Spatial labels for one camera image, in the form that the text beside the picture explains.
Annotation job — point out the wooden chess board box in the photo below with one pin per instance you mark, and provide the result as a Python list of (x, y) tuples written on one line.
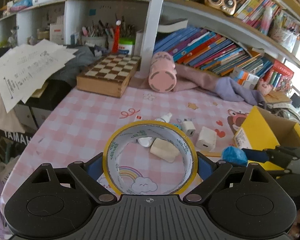
[(109, 76)]

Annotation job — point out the white jar green lid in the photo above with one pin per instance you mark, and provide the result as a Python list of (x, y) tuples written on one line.
[(126, 45)]

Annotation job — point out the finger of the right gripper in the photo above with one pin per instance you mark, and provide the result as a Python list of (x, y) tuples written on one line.
[(240, 157)]

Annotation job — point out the yellow cardboard box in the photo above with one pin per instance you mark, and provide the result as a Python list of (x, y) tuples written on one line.
[(262, 130)]

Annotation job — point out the dark grey cloth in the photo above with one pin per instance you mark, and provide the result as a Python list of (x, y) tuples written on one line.
[(84, 56)]

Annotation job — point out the pink pig plush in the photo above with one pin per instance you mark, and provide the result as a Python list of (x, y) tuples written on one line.
[(263, 87)]

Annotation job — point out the yellow tape roll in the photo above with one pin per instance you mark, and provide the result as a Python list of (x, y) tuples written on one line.
[(130, 168)]

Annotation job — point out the red bottle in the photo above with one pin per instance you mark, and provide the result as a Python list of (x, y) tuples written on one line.
[(116, 37)]

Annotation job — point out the red white paper packet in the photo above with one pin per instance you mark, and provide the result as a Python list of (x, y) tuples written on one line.
[(138, 118)]

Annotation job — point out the beige eraser block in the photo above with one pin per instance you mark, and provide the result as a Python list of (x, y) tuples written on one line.
[(164, 150)]

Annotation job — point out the pink and purple cloth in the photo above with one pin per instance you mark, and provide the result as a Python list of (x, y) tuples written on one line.
[(223, 87)]

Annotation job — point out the red book box set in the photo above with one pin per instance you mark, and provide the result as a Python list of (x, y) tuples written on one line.
[(279, 76)]

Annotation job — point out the white spray bottle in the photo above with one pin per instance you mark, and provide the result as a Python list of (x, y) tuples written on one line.
[(148, 141)]

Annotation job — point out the orange white medicine box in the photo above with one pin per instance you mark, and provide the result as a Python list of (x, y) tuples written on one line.
[(245, 79)]

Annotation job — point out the wooden retro radio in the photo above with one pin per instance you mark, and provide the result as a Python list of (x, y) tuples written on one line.
[(226, 6)]

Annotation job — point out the row of leaning books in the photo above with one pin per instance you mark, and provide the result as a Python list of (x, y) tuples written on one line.
[(203, 49)]

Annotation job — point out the pink checkered table mat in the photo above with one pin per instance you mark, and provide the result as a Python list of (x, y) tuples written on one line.
[(81, 125)]

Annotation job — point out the pink cylindrical cup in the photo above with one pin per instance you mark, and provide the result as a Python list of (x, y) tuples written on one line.
[(162, 75)]

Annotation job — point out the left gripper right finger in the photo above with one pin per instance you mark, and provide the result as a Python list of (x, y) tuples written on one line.
[(212, 174)]

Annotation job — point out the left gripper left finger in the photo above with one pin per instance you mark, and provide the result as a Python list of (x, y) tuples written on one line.
[(86, 175)]

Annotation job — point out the stack of white papers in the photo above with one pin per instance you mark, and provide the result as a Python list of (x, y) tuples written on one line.
[(25, 68)]

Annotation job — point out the white shelf unit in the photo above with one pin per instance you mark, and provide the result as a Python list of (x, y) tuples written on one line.
[(144, 15)]

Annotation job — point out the small white charger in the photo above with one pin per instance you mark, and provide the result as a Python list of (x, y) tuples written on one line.
[(188, 128)]

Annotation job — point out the large white charger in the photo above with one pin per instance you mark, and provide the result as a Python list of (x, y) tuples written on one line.
[(206, 139)]

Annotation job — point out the pen holder with pens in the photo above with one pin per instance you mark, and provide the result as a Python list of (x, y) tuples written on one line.
[(98, 34)]

